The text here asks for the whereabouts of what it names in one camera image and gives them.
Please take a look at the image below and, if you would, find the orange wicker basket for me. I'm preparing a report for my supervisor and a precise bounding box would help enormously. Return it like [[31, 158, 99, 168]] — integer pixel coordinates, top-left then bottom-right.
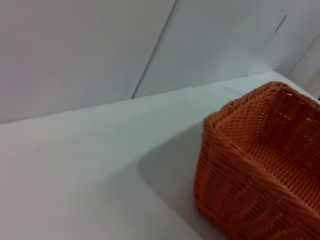
[[193, 80, 320, 240]]

